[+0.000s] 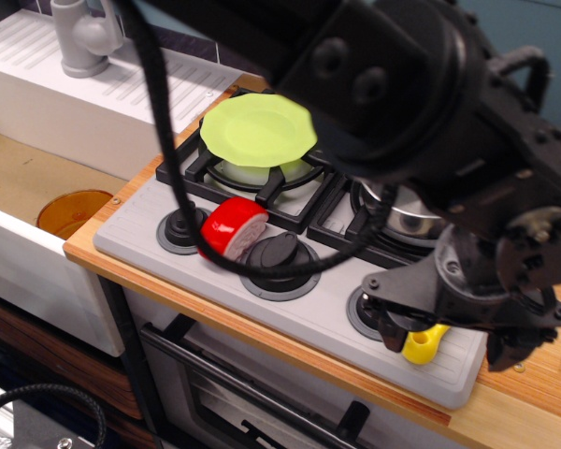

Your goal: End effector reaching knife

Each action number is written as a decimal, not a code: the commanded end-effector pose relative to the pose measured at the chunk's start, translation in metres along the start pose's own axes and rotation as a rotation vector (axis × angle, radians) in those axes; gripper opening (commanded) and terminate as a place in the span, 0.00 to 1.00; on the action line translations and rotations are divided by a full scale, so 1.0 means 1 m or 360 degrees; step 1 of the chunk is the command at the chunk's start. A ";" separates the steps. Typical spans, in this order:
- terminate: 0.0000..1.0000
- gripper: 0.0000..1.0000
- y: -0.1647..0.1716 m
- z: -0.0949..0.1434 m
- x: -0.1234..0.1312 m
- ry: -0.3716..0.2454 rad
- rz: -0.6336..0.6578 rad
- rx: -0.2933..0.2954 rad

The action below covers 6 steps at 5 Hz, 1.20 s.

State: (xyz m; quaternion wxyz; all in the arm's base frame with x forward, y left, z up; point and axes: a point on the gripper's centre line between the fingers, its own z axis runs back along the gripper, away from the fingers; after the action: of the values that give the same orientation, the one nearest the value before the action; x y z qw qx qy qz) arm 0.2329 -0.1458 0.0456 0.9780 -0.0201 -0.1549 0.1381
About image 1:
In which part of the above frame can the green plastic plate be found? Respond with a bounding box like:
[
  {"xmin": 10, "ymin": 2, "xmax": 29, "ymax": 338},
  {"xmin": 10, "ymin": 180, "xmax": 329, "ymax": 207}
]
[{"xmin": 200, "ymin": 94, "xmax": 318, "ymax": 168}]

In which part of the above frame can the stainless steel pot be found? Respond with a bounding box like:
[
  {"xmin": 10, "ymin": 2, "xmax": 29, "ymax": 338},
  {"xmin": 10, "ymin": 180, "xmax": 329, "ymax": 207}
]
[{"xmin": 359, "ymin": 184, "xmax": 447, "ymax": 246}]

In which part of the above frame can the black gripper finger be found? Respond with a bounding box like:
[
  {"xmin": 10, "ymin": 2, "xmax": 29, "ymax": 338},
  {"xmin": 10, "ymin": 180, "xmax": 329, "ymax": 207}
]
[
  {"xmin": 378, "ymin": 302, "xmax": 411, "ymax": 352},
  {"xmin": 486, "ymin": 326, "xmax": 557, "ymax": 372}
]

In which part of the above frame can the white toy sink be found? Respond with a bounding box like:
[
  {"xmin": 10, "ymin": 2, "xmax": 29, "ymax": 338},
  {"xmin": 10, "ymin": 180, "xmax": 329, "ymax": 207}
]
[{"xmin": 0, "ymin": 7, "xmax": 244, "ymax": 358}]

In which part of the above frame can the black burner grate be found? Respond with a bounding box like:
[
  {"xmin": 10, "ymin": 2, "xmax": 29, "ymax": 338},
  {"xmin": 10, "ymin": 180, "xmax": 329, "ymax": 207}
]
[
  {"xmin": 155, "ymin": 86, "xmax": 352, "ymax": 235},
  {"xmin": 307, "ymin": 176, "xmax": 438, "ymax": 268}
]

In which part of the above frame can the black braided cable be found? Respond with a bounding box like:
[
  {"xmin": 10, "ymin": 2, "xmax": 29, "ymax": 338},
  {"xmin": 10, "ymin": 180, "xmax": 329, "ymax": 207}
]
[{"xmin": 114, "ymin": 0, "xmax": 398, "ymax": 278}]

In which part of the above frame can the grey toy stove top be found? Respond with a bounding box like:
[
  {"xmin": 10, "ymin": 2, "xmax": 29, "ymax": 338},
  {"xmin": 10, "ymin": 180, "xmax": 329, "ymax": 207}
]
[{"xmin": 92, "ymin": 91, "xmax": 490, "ymax": 412}]

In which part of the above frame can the black stove knob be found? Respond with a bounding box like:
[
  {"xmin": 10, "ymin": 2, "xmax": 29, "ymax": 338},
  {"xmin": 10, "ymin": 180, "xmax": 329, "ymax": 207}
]
[
  {"xmin": 346, "ymin": 287, "xmax": 382, "ymax": 342},
  {"xmin": 240, "ymin": 232, "xmax": 321, "ymax": 302},
  {"xmin": 156, "ymin": 209, "xmax": 197, "ymax": 255}
]

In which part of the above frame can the orange sink drain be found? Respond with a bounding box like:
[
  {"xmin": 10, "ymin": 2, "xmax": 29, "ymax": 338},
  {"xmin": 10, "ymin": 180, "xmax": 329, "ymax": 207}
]
[{"xmin": 36, "ymin": 189, "xmax": 113, "ymax": 240}]

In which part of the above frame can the black oven door handle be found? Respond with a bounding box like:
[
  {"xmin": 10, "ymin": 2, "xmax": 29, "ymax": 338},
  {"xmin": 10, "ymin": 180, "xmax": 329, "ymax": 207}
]
[{"xmin": 139, "ymin": 324, "xmax": 367, "ymax": 449}]

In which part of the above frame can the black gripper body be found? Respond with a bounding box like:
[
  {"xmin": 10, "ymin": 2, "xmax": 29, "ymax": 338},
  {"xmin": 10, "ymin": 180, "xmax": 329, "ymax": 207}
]
[{"xmin": 362, "ymin": 208, "xmax": 561, "ymax": 334}]

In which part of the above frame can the middle black stove knob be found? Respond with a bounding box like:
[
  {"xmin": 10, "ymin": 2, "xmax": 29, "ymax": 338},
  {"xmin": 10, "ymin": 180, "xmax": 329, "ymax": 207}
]
[{"xmin": 240, "ymin": 232, "xmax": 321, "ymax": 302}]

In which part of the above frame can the wooden lower shelf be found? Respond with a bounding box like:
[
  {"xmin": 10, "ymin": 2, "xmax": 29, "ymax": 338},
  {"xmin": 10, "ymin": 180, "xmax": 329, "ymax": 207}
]
[{"xmin": 0, "ymin": 298, "xmax": 144, "ymax": 420}]

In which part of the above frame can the left black burner grate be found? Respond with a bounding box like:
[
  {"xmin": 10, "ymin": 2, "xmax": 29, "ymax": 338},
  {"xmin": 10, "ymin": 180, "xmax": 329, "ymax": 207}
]
[{"xmin": 155, "ymin": 86, "xmax": 352, "ymax": 235}]

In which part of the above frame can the grey toy faucet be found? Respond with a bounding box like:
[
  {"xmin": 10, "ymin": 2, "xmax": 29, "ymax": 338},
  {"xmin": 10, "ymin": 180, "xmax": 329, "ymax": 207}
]
[{"xmin": 50, "ymin": 0, "xmax": 123, "ymax": 79}]

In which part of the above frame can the right black stove knob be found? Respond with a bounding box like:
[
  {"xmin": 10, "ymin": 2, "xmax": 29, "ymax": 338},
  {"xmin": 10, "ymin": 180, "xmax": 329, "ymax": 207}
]
[{"xmin": 346, "ymin": 287, "xmax": 382, "ymax": 342}]

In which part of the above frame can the right black burner grate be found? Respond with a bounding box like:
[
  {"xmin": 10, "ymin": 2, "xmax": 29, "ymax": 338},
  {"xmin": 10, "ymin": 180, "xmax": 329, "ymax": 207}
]
[{"xmin": 307, "ymin": 176, "xmax": 438, "ymax": 268}]

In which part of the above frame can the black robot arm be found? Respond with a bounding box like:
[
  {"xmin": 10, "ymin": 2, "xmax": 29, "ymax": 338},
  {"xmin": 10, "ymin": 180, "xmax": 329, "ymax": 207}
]
[{"xmin": 156, "ymin": 1, "xmax": 561, "ymax": 371}]

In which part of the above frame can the toy oven door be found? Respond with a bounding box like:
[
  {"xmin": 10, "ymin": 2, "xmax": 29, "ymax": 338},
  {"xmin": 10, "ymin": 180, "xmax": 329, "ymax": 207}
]
[{"xmin": 126, "ymin": 284, "xmax": 485, "ymax": 448}]

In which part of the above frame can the left black stove knob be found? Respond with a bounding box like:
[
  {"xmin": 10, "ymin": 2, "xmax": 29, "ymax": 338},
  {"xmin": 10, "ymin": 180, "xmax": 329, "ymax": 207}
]
[{"xmin": 156, "ymin": 209, "xmax": 197, "ymax": 255}]

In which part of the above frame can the red toy cheese wedge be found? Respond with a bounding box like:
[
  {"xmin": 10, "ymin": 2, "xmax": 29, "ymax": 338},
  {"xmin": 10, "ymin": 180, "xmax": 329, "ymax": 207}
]
[{"xmin": 200, "ymin": 196, "xmax": 269, "ymax": 267}]

